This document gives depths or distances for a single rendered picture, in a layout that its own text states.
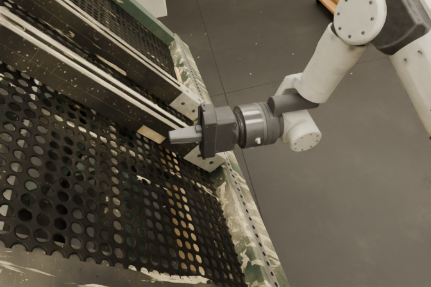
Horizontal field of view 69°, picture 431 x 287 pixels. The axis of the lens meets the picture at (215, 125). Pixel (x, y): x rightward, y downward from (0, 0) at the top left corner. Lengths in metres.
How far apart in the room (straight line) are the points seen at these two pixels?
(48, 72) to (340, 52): 0.55
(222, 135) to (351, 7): 0.30
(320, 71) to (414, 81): 0.16
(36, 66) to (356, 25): 0.58
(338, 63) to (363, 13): 0.10
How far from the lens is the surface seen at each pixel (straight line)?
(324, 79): 0.58
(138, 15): 1.59
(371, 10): 0.48
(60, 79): 0.73
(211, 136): 0.59
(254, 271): 0.83
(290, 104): 0.61
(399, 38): 0.47
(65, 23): 0.95
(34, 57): 0.72
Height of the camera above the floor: 1.68
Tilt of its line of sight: 44 degrees down
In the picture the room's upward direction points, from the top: 12 degrees counter-clockwise
